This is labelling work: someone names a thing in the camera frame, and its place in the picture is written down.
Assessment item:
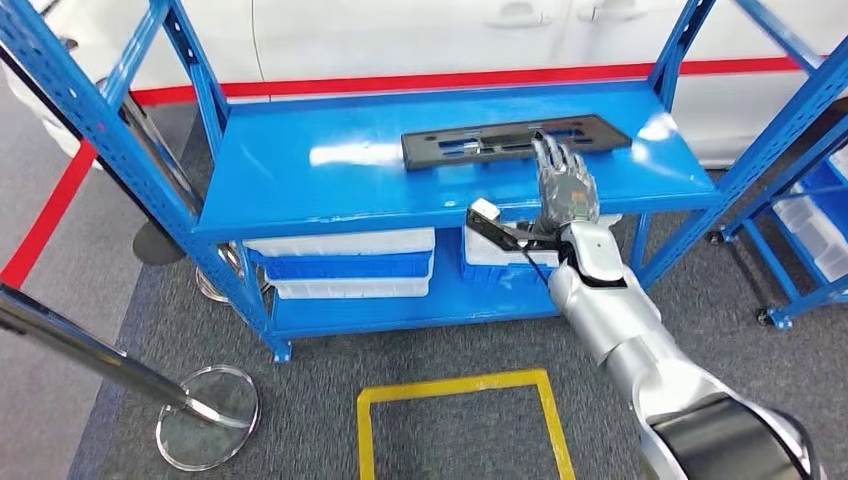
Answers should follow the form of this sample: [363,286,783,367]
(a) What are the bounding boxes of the white car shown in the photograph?
[0,0,848,167]

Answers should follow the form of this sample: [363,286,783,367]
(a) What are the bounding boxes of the blue wheeled storage rack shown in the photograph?
[705,115,848,331]

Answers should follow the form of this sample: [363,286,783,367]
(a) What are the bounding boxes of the yellow floor tape square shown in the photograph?
[356,368,576,480]

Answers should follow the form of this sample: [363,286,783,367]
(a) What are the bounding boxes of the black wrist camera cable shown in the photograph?
[516,241,554,289]

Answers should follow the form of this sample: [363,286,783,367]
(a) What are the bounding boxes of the blue plastic parts bin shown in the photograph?
[794,158,848,240]

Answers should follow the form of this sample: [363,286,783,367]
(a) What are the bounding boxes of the large blue metal shelf rack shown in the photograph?
[0,0,848,364]

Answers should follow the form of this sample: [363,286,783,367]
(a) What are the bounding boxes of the chrome stanchion post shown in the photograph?
[0,284,262,473]
[119,92,273,306]

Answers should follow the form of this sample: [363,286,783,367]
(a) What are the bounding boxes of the red barrier belt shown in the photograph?
[0,139,99,289]
[129,56,806,107]

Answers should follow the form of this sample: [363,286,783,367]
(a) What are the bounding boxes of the pale wrist camera on bracket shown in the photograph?
[464,197,571,266]

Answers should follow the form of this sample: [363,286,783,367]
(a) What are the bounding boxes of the white plastic parts bins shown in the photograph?
[773,142,848,283]

